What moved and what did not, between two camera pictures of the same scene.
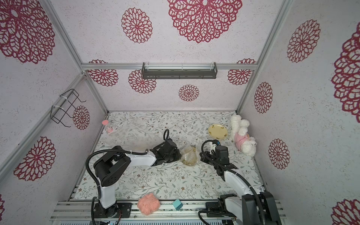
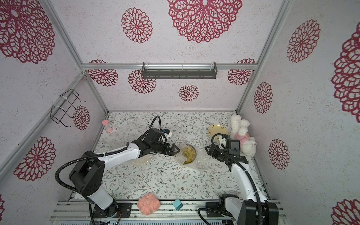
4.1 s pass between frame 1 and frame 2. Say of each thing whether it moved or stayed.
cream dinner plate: stayed
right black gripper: moved
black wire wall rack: stayed
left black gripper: moved
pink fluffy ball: stayed
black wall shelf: stayed
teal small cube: stayed
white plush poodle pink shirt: stayed
